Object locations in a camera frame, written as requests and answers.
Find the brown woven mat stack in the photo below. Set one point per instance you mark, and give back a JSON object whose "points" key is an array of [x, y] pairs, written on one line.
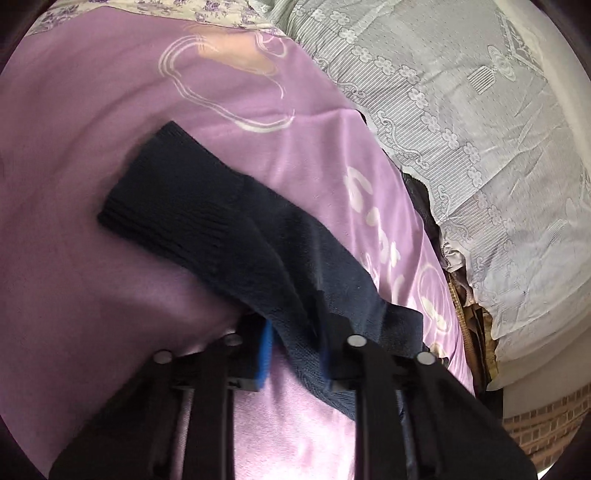
{"points": [[475, 321]]}

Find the white lace cover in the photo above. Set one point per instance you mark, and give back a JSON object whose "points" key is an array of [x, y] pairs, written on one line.
{"points": [[457, 99]]}

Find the navy knit cardigan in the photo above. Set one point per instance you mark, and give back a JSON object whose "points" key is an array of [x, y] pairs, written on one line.
{"points": [[251, 246]]}

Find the beige patterned curtain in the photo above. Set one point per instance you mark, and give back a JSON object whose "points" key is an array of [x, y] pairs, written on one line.
{"points": [[546, 432]]}

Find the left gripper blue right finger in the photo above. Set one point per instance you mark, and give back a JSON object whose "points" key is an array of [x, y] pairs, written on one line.
{"points": [[414, 419]]}

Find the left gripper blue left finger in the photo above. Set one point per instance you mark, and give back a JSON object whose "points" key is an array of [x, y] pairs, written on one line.
{"points": [[175, 419]]}

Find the floral bed sheet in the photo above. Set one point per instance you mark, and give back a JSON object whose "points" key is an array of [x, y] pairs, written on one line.
{"points": [[225, 13]]}

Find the pink printed blanket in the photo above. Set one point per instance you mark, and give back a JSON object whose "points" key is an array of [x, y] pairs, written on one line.
{"points": [[82, 308]]}

